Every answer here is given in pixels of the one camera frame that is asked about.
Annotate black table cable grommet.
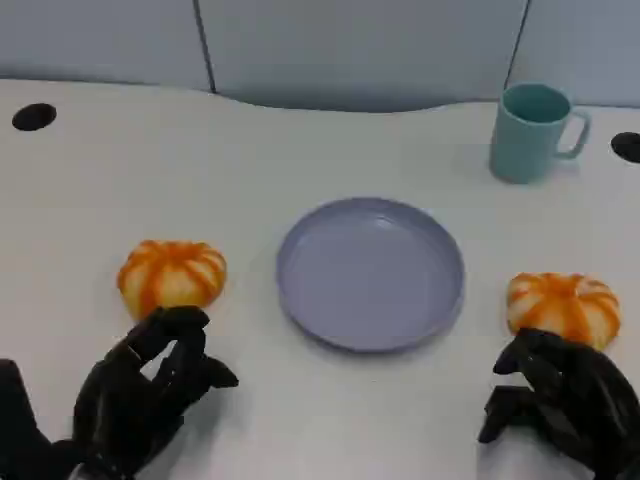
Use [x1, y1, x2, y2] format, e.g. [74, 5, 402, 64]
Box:
[11, 103, 58, 132]
[610, 131, 640, 164]

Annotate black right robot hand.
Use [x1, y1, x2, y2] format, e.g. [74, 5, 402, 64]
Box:
[477, 327, 640, 480]

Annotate lilac plate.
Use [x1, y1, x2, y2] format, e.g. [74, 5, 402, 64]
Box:
[275, 197, 466, 355]

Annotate pale green mug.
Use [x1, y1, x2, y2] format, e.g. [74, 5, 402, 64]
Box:
[488, 83, 593, 185]

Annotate orange and white toy bread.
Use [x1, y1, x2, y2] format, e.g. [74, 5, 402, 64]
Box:
[505, 272, 622, 352]
[117, 239, 229, 322]

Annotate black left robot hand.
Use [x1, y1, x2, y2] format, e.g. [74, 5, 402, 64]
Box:
[72, 305, 240, 480]

